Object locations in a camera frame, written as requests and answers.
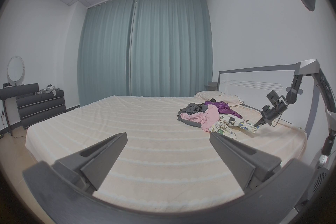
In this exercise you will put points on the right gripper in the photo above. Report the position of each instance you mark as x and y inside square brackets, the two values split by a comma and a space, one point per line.
[267, 112]

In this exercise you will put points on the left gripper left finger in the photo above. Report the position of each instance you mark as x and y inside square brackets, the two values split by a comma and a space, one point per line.
[99, 157]

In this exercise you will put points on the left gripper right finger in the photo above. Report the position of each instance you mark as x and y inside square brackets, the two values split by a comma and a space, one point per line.
[236, 157]

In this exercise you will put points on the white printed pyjama top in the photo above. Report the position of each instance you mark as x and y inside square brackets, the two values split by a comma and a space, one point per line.
[225, 125]

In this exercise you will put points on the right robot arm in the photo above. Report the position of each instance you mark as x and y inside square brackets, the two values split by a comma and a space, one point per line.
[309, 66]

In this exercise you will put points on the bed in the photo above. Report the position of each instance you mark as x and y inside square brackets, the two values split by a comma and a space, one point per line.
[147, 123]

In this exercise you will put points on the cream pillow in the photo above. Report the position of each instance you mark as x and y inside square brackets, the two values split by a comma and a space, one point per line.
[227, 98]

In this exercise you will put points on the purple garment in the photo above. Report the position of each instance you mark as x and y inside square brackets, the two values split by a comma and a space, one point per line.
[223, 107]

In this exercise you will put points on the pink garment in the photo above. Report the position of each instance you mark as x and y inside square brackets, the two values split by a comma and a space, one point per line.
[207, 118]

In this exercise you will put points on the black garment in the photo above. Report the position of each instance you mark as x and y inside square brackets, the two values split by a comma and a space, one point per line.
[212, 100]

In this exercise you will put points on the grey bedside table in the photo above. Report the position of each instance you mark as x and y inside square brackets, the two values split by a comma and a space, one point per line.
[211, 85]

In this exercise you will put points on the dark grey garment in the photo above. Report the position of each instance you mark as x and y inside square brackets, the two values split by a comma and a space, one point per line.
[193, 108]

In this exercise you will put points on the dark grey chest of drawers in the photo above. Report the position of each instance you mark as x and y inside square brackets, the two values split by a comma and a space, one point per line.
[42, 110]

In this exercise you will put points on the grey crumpled cloth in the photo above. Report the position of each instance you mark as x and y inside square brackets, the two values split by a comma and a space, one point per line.
[48, 90]

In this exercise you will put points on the dark grey dressing table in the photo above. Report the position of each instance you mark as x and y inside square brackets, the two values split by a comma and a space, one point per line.
[18, 90]

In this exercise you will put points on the round white framed mirror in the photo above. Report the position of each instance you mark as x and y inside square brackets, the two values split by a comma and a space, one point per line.
[15, 69]

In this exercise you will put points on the blue-green curtain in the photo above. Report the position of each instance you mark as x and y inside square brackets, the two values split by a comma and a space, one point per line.
[157, 47]

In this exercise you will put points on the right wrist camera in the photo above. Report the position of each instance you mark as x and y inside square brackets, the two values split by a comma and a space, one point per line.
[274, 97]

